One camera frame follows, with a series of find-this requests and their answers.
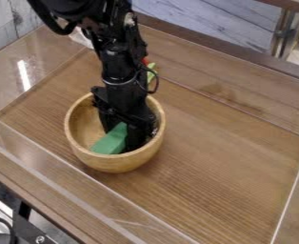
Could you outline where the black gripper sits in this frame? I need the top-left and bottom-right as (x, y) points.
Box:
(91, 68), (158, 152)

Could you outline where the green rectangular stick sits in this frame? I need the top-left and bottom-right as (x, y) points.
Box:
(90, 122), (126, 154)

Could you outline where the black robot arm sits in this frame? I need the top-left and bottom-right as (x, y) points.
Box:
(26, 0), (157, 152)

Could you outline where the brown wooden bowl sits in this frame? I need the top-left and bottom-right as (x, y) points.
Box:
(63, 93), (166, 173)

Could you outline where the red plush strawberry toy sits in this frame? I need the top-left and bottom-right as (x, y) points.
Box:
(142, 57), (155, 82)

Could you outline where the clear acrylic corner stand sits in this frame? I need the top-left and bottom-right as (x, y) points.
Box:
(67, 28), (93, 49)

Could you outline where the black cable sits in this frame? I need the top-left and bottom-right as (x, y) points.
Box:
(137, 65), (161, 95)

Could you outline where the black table clamp bracket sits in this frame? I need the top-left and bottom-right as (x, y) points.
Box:
(13, 201), (58, 244)

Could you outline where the metal table leg frame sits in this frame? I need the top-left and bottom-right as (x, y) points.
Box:
(270, 10), (299, 60)

